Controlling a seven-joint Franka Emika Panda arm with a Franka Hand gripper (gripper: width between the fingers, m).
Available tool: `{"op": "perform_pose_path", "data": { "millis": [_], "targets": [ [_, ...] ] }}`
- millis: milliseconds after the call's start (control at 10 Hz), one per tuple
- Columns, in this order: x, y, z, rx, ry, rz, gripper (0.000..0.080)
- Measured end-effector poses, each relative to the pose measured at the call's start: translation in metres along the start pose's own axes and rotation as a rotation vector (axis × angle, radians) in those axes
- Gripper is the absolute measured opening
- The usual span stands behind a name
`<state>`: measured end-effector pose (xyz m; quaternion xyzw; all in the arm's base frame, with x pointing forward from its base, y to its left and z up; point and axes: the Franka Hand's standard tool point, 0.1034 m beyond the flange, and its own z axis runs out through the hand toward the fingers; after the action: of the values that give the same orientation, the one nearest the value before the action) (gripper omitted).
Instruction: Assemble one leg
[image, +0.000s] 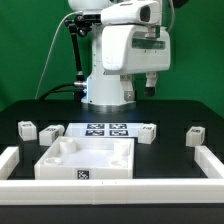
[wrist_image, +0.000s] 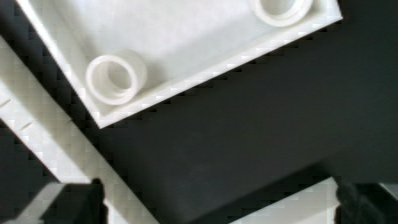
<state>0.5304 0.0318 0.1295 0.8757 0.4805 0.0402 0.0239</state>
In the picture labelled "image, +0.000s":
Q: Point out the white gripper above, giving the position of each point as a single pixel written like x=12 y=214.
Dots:
x=130 y=49

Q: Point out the white square tabletop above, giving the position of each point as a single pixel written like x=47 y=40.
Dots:
x=70 y=158

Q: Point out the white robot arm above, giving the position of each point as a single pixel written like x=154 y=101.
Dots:
x=104 y=93

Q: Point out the white fiducial marker sheet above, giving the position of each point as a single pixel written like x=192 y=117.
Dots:
x=103 y=129

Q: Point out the white U-shaped fence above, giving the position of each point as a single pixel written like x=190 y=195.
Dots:
x=95 y=192

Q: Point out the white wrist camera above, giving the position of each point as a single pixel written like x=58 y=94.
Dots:
x=145 y=12

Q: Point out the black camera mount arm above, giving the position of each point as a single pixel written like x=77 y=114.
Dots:
x=78 y=50

